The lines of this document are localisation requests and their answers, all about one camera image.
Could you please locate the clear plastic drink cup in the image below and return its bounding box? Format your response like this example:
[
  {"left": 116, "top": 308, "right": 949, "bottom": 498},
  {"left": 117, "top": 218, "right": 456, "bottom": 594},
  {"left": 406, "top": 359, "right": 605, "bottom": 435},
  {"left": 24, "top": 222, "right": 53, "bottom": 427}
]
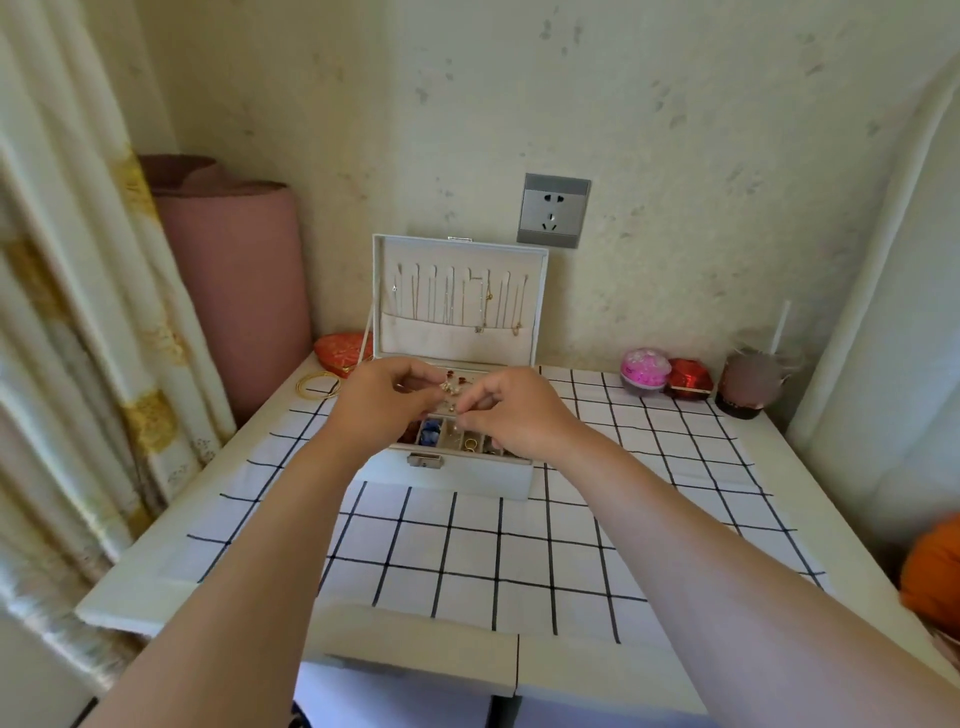
[{"left": 713, "top": 328, "right": 804, "bottom": 420}]

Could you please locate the white wooden jewelry box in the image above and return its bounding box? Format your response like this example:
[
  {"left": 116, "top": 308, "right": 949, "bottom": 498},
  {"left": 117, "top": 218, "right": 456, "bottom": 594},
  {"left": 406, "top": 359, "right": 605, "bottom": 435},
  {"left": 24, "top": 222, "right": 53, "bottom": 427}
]
[{"left": 356, "top": 233, "right": 550, "bottom": 504}]

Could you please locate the red heart-shaped box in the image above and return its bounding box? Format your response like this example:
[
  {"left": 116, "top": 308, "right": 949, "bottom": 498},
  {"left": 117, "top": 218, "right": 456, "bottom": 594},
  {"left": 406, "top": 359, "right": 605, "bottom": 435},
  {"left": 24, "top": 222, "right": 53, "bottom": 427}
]
[{"left": 313, "top": 332, "right": 374, "bottom": 379}]

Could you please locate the pink rolled mat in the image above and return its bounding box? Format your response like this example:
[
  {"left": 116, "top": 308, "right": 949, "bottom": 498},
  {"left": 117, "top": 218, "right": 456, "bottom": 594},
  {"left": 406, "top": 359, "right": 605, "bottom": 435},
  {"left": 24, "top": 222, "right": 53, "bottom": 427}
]
[{"left": 138, "top": 155, "right": 314, "bottom": 429}]

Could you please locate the row of thin chain necklaces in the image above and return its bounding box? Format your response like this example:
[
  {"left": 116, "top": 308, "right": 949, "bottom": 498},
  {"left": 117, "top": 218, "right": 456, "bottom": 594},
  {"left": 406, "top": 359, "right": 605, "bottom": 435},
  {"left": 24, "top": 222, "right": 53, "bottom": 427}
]
[{"left": 389, "top": 262, "right": 530, "bottom": 337}]

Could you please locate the thin gold bangle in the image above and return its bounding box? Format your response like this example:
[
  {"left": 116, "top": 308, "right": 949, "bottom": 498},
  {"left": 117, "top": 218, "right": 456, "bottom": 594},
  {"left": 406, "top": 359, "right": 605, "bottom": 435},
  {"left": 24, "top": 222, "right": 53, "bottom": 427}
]
[{"left": 294, "top": 369, "right": 345, "bottom": 401}]

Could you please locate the pink round trinket box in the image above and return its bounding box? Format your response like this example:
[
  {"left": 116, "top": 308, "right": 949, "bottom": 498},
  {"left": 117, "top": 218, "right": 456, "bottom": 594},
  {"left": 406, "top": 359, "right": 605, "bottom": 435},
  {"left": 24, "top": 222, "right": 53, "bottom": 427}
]
[{"left": 619, "top": 347, "right": 674, "bottom": 397}]

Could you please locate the person's left hand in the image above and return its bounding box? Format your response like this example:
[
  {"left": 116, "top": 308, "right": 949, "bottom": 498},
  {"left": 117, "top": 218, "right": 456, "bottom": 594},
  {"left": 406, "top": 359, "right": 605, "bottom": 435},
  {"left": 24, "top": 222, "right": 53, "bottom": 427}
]
[{"left": 322, "top": 357, "right": 451, "bottom": 455}]

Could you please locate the white padded headboard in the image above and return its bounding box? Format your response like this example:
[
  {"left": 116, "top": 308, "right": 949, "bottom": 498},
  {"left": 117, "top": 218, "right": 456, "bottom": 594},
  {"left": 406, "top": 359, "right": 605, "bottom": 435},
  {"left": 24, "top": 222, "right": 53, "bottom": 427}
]
[{"left": 785, "top": 67, "right": 960, "bottom": 556}]

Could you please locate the orange plush cushion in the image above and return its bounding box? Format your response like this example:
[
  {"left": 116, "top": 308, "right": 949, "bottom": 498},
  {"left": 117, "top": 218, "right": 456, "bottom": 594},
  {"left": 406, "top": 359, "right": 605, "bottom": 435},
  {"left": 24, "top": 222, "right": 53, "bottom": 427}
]
[{"left": 898, "top": 513, "right": 960, "bottom": 635}]

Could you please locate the person's right hand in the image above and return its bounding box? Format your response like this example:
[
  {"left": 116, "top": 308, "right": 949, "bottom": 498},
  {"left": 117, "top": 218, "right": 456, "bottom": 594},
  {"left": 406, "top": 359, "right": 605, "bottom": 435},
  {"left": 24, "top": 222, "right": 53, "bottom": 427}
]
[{"left": 453, "top": 367, "right": 601, "bottom": 466}]

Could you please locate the cream gold floral curtain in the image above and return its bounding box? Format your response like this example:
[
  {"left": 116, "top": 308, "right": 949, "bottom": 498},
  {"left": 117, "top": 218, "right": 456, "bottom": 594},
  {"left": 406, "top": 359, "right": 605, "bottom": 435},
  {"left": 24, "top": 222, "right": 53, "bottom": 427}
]
[{"left": 0, "top": 0, "right": 238, "bottom": 699}]

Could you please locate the person's right forearm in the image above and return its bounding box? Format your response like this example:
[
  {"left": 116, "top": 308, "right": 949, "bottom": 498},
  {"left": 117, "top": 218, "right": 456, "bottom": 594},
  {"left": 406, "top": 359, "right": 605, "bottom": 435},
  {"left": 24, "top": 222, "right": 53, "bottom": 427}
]
[{"left": 558, "top": 438, "right": 960, "bottom": 728}]

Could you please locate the red faceted gift box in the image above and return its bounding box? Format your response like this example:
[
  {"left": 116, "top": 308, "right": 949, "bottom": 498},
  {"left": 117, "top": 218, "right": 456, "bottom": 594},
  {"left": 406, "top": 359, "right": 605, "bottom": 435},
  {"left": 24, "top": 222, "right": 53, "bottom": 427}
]
[{"left": 665, "top": 358, "right": 715, "bottom": 401}]

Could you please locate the person's left forearm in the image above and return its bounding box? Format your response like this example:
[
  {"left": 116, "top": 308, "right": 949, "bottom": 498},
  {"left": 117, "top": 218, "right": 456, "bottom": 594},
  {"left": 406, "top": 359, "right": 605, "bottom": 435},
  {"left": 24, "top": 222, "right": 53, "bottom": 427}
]
[{"left": 78, "top": 431, "right": 376, "bottom": 728}]

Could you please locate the white black-grid table cloth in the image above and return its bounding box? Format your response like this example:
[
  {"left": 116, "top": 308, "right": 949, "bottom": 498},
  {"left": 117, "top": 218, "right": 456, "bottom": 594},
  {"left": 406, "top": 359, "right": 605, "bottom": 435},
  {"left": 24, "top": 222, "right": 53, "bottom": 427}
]
[{"left": 185, "top": 363, "right": 830, "bottom": 646}]

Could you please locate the grey wall socket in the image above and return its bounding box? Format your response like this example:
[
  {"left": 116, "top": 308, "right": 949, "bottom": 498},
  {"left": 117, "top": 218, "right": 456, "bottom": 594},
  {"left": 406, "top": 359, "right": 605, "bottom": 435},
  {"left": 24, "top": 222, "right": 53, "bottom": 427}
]
[{"left": 515, "top": 172, "right": 593, "bottom": 250}]

